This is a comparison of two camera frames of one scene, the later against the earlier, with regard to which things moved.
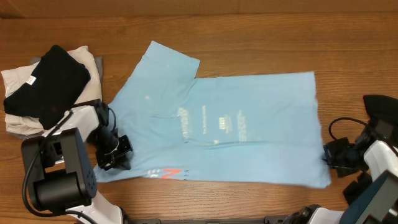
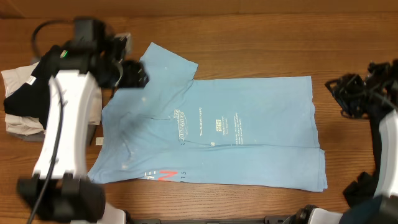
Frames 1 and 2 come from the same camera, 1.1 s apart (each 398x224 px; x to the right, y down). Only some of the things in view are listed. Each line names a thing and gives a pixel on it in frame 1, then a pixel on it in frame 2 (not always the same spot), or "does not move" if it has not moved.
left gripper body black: (111, 150) → (132, 78)
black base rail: (156, 219) does not move
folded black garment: (51, 90) does not move
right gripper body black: (347, 158) → (352, 98)
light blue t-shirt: (260, 130) does not move
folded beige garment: (15, 77) does not move
